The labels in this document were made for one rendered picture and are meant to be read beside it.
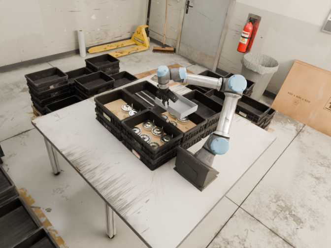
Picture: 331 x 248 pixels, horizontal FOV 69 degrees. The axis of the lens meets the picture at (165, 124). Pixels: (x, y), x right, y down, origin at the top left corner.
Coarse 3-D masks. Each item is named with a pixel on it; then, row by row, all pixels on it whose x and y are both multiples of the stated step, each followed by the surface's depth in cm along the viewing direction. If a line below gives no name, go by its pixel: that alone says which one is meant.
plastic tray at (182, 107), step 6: (180, 96) 197; (156, 102) 191; (180, 102) 197; (186, 102) 195; (192, 102) 191; (168, 108) 183; (174, 108) 189; (180, 108) 190; (186, 108) 191; (192, 108) 184; (174, 114) 181; (180, 114) 176; (186, 114) 182
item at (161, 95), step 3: (168, 87) 168; (159, 90) 173; (162, 90) 167; (165, 90) 168; (156, 93) 175; (159, 93) 173; (162, 93) 173; (159, 96) 176; (162, 96) 173; (165, 96) 172; (162, 99) 176; (165, 99) 174
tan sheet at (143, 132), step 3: (141, 123) 204; (138, 126) 200; (141, 126) 201; (156, 126) 203; (141, 129) 198; (141, 132) 195; (144, 132) 195; (147, 132) 196; (150, 132) 196; (150, 135) 193; (153, 138) 191; (156, 138) 191; (159, 138) 192; (153, 141) 188; (156, 141) 189; (159, 141) 189
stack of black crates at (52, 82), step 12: (36, 72) 295; (48, 72) 306; (60, 72) 306; (36, 84) 274; (48, 84) 284; (60, 84) 296; (36, 96) 289; (48, 96) 292; (60, 96) 304; (36, 108) 309
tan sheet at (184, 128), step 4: (168, 116) 216; (168, 120) 212; (172, 120) 212; (180, 124) 209; (184, 124) 209; (188, 124) 210; (192, 124) 211; (180, 128) 205; (184, 128) 205; (188, 128) 206
